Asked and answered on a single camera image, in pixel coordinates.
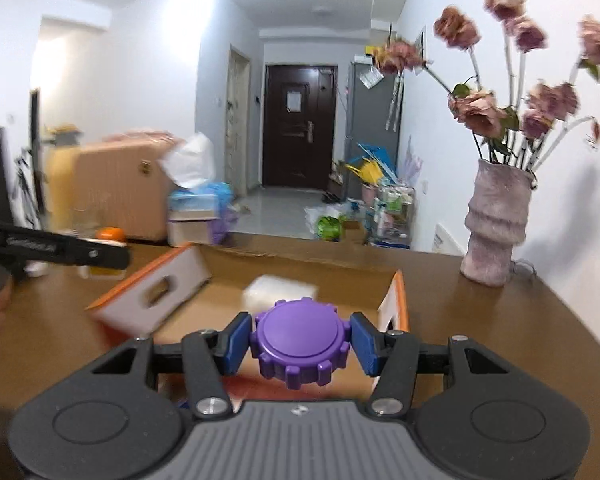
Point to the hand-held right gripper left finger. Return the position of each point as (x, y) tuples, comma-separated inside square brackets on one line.
[(237, 342)]

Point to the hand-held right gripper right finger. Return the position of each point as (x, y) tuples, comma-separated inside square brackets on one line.
[(362, 342)]

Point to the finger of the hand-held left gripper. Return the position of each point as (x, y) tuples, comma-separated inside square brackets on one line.
[(105, 256)]

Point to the purple ridged lid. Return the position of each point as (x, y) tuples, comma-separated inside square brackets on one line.
[(300, 335)]

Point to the orange cardboard box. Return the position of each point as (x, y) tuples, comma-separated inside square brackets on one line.
[(220, 280)]

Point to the orange fruit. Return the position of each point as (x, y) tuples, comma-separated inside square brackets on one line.
[(111, 234)]

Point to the white foam block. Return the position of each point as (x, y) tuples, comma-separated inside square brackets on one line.
[(280, 287)]

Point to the yellow insulated bottle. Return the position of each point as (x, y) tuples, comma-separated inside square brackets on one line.
[(60, 185)]

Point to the pink ribbed suitcase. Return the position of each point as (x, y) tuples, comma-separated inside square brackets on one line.
[(120, 185)]

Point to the small white box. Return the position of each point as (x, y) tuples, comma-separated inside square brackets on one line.
[(190, 232)]

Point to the blue tissue box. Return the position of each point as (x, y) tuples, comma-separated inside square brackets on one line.
[(192, 200)]

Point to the purple bag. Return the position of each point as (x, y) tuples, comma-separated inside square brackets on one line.
[(225, 227)]

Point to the green bag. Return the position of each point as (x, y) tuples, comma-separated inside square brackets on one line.
[(330, 227)]

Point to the rack with bottles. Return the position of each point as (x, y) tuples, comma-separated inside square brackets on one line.
[(392, 215)]

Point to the blue and yellow toy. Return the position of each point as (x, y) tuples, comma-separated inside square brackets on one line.
[(372, 167)]

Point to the pink textured vase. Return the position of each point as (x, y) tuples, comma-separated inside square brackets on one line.
[(495, 220)]

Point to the light wooden room door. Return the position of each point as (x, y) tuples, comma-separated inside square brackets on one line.
[(237, 125)]

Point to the dark brown entrance door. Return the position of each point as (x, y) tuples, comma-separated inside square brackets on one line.
[(300, 150)]

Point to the grey refrigerator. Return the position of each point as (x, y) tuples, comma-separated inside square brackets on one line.
[(360, 125)]

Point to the white door notice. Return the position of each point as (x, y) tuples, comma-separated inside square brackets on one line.
[(294, 102)]

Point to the bunch of dried roses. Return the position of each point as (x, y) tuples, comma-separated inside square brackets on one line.
[(480, 110)]

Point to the paper on refrigerator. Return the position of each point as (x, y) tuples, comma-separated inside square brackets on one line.
[(370, 79)]

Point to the yellow box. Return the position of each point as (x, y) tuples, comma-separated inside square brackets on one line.
[(375, 51)]

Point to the white wall outlet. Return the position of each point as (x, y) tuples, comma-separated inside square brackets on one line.
[(447, 240)]

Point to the framed wall picture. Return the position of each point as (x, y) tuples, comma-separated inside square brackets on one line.
[(420, 45)]

